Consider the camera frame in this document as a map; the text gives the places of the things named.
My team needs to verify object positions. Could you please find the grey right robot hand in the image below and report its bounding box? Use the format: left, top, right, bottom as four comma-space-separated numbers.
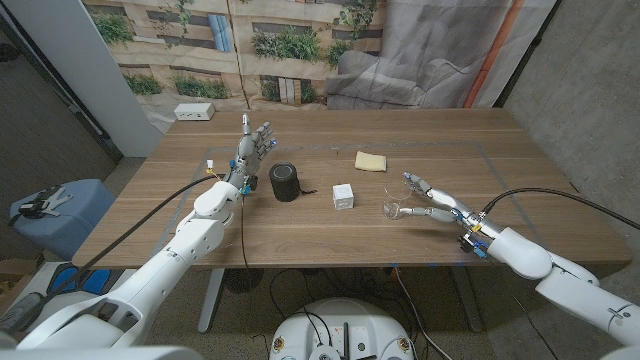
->
398, 171, 504, 242

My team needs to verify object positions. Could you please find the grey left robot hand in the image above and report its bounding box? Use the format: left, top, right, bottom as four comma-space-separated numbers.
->
223, 113, 278, 196

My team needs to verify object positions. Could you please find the clear glass beaker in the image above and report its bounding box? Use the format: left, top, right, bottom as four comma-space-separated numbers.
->
382, 180, 414, 221

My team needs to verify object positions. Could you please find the yellow sponge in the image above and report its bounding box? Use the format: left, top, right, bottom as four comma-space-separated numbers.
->
354, 150, 388, 173

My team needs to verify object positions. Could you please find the small white box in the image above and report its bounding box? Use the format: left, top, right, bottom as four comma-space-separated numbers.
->
332, 183, 355, 211

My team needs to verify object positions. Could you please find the black cylindrical speaker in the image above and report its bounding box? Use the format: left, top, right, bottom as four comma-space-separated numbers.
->
268, 161, 301, 203

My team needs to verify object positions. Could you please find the white power strip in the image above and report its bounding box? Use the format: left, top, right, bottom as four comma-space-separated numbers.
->
173, 102, 216, 122

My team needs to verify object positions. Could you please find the white table leg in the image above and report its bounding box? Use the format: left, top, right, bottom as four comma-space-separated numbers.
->
452, 265, 484, 334
197, 268, 226, 335

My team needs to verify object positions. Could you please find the black round mesh bin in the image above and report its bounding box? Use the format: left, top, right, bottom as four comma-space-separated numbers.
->
223, 268, 265, 295

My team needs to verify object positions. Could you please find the white robot torso base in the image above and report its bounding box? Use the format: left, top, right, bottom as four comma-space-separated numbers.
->
268, 297, 416, 360

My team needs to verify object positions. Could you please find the printed fabric backdrop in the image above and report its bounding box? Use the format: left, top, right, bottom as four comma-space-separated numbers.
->
81, 0, 559, 135

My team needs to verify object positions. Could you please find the blue padded stool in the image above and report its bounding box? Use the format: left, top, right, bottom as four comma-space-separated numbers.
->
8, 178, 117, 261

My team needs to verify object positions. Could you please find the white column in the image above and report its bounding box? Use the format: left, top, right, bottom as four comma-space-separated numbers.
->
2, 0, 164, 159

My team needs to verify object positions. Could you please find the blue black floor pad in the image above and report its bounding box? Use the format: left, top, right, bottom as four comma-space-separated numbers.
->
47, 263, 114, 296

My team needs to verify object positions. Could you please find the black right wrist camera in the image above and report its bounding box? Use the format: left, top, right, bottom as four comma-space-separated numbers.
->
458, 233, 490, 260

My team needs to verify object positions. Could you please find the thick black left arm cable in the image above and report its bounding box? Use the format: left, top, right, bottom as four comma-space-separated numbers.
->
0, 173, 226, 334

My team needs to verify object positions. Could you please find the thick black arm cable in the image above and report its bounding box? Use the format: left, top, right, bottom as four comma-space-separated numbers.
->
480, 187, 640, 231
0, 173, 226, 334

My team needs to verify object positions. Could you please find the thin black hanging cable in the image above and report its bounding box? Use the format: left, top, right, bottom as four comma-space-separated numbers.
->
238, 192, 252, 274

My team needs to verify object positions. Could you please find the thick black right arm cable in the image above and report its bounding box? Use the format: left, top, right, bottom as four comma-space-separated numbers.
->
480, 187, 640, 231

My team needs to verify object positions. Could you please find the white floor cable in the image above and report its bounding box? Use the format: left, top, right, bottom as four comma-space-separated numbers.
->
393, 268, 454, 360

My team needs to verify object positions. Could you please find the black grey strapped device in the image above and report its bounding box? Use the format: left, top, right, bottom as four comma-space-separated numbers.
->
8, 184, 74, 221

